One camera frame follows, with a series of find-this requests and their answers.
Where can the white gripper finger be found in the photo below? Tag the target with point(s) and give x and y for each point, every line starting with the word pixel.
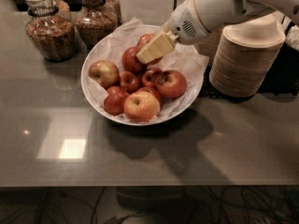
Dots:
pixel 164 29

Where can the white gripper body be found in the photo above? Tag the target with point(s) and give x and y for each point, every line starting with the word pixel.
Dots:
pixel 183 23

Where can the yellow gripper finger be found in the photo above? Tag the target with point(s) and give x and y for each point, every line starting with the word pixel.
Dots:
pixel 161 44

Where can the red apple with sticker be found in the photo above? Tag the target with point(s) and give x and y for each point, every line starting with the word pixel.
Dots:
pixel 144 40

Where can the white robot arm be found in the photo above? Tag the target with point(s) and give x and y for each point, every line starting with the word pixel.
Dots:
pixel 216 13

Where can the paper bowl stack back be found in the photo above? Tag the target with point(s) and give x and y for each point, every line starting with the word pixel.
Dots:
pixel 209 45

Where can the paper bowl stack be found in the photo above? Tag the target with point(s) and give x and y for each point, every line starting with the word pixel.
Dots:
pixel 244 56
pixel 209 45

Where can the red apple back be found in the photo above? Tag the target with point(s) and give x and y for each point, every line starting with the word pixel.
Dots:
pixel 131 63

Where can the red apple right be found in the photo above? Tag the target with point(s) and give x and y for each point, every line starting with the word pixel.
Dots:
pixel 171 83

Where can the red apple under front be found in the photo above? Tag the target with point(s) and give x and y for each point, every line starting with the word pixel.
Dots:
pixel 154 92

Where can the small red apple middle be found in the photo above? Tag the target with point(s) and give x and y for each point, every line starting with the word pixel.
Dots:
pixel 129 81

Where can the yellow-red apple left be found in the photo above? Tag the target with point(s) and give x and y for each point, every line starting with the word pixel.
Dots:
pixel 104 73

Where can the yellow-red apple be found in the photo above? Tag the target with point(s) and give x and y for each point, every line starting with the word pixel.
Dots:
pixel 141 106
pixel 104 73

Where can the yellow-red apple front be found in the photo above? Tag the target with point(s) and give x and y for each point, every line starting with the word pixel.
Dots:
pixel 141 106

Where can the paper bowl stack front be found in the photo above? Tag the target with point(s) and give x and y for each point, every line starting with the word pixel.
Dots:
pixel 244 56

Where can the white bowl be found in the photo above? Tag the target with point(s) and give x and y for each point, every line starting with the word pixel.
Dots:
pixel 90 90

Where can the dark red apple front-left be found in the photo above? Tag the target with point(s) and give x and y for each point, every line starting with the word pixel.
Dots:
pixel 113 104

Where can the white paper liner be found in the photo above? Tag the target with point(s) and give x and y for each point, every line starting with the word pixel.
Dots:
pixel 187 62

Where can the white box left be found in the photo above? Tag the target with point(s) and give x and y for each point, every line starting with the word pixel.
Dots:
pixel 153 12

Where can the glass granola jar right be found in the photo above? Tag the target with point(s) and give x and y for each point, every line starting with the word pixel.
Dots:
pixel 95 20

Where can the glass granola jar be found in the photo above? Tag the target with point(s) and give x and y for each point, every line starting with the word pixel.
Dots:
pixel 95 20
pixel 51 31

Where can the glass granola jar left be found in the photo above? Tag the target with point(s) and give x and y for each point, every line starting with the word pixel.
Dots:
pixel 51 31

